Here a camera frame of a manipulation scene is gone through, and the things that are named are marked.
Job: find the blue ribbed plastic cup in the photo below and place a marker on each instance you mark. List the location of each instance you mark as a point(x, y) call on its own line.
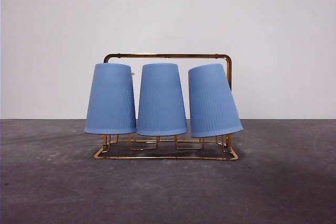
point(110, 98)
point(161, 100)
point(212, 103)

